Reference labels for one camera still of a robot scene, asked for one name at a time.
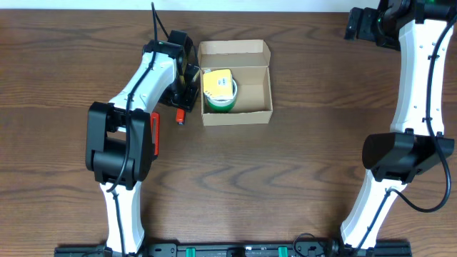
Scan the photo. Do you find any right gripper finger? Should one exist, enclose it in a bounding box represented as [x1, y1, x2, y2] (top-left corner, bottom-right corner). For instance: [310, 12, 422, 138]
[358, 8, 378, 41]
[344, 7, 363, 40]

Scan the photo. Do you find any green tape roll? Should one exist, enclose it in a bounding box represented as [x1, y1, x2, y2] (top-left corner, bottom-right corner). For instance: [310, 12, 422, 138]
[206, 79, 238, 113]

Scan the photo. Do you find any red utility knife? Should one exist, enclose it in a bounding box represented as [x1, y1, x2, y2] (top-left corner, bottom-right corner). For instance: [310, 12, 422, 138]
[151, 112, 160, 158]

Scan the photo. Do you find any yellow sticky note pad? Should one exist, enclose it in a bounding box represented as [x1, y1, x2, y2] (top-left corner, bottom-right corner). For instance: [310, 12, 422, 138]
[203, 69, 234, 101]

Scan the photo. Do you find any cardboard box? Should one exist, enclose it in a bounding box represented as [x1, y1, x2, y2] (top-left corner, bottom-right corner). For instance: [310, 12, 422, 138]
[198, 39, 273, 126]

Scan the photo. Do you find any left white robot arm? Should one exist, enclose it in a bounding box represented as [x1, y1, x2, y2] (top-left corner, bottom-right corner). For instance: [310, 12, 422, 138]
[86, 30, 199, 256]

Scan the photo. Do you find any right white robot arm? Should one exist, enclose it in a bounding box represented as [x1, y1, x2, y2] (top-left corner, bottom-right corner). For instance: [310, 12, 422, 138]
[331, 0, 456, 256]

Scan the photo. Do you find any black mounting rail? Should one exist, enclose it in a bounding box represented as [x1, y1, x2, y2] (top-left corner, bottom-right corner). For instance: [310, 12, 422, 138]
[54, 238, 413, 257]

